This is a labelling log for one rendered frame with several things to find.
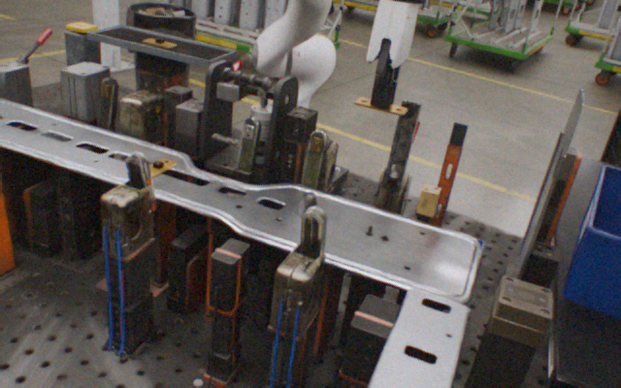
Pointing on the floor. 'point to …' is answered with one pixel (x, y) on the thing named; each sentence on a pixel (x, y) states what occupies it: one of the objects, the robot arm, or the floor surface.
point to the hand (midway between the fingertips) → (383, 92)
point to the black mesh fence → (613, 144)
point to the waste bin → (150, 18)
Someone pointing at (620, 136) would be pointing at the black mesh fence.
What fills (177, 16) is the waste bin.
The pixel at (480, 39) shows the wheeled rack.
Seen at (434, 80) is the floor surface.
